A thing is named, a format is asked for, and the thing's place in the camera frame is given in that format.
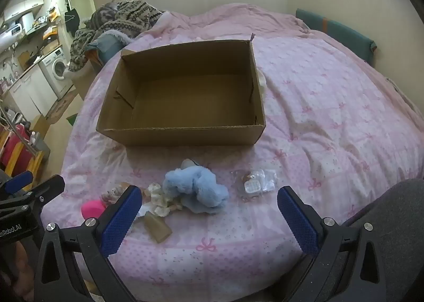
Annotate pink patterned bedcover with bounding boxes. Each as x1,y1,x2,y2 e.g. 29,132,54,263
41,4,424,302

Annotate white kitchen cabinet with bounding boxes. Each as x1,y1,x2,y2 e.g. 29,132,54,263
8,67,59,118

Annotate cream fabric scrunchie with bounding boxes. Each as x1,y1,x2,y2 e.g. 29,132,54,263
146,183,183,217

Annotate white cloth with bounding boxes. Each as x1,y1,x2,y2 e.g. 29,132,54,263
257,69,267,95

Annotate grey tabby cat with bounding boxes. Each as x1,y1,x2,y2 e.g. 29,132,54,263
90,0,121,29

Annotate beige storage box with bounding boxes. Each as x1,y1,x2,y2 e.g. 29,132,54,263
64,63,100,101

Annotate light blue plush toy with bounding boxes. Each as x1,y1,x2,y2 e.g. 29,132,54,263
162,158,230,215

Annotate clear plastic bag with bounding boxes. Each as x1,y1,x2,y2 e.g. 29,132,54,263
231,168,278,196

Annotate yellow rack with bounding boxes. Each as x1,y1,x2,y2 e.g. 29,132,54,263
0,130,51,177

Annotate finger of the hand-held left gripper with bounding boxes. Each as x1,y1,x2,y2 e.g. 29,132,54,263
0,170,34,197
0,174,65,214

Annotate red bag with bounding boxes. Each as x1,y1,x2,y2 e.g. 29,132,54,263
0,123,31,170

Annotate brown cardboard box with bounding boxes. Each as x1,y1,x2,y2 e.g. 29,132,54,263
96,40,266,147

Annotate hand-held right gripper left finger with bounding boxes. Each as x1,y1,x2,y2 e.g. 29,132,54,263
33,185,143,302

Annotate patterned knit blanket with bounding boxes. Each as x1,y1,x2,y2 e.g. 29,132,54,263
68,0,166,72

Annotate black hanging garment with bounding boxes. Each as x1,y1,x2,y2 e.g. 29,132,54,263
64,7,82,36

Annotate white washing machine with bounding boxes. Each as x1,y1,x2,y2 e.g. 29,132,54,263
39,46,75,99

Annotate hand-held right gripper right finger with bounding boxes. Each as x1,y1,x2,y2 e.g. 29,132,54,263
274,185,424,302

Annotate person's grey trouser leg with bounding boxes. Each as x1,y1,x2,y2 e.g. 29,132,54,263
344,179,424,289

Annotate patterned floor mat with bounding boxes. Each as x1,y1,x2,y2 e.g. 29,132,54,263
46,89,79,123

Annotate pink plush toy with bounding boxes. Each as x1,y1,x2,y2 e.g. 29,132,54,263
81,200,108,220

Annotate white wall cabinet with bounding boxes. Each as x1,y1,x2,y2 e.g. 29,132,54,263
3,0,46,22

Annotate brown rectangular bar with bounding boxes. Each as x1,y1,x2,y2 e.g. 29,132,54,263
143,213,173,243

